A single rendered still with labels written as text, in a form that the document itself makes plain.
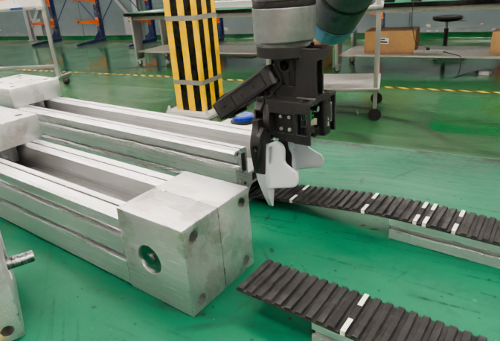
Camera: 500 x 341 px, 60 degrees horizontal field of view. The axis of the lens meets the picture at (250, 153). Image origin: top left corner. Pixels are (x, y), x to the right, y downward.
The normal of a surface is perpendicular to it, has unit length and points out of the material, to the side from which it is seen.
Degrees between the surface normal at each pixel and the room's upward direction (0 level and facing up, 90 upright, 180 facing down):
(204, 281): 90
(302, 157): 100
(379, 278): 0
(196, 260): 90
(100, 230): 90
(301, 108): 90
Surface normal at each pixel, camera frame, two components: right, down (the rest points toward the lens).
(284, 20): -0.12, 0.37
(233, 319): -0.07, -0.93
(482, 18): -0.48, 0.35
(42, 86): 0.81, 0.16
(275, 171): -0.58, 0.16
